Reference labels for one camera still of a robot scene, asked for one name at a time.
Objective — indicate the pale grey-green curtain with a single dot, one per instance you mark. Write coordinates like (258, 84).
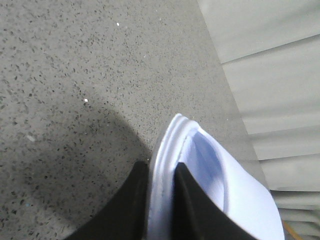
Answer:
(270, 54)

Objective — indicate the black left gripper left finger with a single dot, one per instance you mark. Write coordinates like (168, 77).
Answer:
(123, 217)

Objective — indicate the light blue slipper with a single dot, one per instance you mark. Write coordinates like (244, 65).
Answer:
(229, 186)

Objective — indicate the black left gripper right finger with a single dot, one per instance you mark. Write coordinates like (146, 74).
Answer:
(195, 216)

